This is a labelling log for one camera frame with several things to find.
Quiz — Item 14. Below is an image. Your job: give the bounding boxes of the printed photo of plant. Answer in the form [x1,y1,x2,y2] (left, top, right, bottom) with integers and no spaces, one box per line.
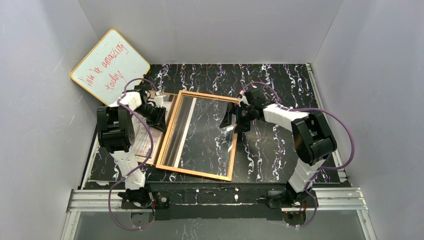
[132,93,197,167]

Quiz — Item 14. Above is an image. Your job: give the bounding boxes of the transparent acrylic sheet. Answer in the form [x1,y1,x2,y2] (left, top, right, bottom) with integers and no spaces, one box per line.
[162,94,238,176]

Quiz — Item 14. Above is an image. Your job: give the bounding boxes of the orange wooden picture frame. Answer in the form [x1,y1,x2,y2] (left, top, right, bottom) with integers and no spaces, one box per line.
[155,90,241,182]

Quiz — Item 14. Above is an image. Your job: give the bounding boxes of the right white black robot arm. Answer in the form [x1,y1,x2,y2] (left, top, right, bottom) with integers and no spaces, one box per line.
[219,89,337,194]

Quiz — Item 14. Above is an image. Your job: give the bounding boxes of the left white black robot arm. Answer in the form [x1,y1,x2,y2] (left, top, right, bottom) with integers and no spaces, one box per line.
[96,87,167,191]

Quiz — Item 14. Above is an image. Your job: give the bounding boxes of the whiteboard with red writing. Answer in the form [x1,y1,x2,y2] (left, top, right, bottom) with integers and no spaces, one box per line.
[70,28,151,105]

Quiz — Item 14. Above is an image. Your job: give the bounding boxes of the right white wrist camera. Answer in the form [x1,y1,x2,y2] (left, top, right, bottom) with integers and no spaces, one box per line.
[237,90,249,106]

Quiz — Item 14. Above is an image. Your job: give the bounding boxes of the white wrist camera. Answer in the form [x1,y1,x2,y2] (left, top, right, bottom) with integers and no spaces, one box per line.
[237,90,249,106]
[153,95,167,108]

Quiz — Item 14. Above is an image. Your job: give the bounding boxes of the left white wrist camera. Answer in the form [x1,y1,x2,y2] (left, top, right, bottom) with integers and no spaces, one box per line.
[153,95,167,108]

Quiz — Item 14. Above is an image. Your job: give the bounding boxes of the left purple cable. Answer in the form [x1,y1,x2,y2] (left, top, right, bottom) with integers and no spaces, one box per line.
[107,77,158,231]

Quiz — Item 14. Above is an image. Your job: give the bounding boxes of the purple cable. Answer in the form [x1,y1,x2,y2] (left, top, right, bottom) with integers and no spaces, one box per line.
[241,81,356,229]
[107,77,158,231]

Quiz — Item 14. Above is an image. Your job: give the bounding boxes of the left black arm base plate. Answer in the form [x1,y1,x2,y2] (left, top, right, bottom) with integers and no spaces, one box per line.
[117,190,170,210]

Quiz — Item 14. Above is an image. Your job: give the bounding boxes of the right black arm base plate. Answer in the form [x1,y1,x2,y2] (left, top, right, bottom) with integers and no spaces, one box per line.
[266,189,317,209]

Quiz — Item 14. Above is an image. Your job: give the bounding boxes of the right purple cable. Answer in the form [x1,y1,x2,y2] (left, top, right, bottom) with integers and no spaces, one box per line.
[241,81,356,229]

